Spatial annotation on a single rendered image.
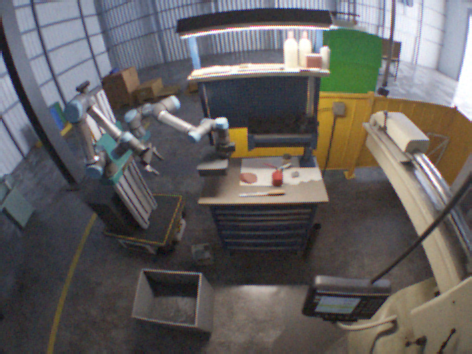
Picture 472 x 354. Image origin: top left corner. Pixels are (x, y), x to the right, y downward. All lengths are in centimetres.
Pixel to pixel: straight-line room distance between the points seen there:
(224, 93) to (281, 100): 40
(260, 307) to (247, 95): 180
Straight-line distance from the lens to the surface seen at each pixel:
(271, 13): 119
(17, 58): 404
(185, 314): 186
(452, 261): 132
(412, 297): 185
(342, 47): 367
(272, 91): 150
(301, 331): 208
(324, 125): 252
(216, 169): 136
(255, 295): 211
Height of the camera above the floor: 204
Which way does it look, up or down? 43 degrees down
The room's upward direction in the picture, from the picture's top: 8 degrees counter-clockwise
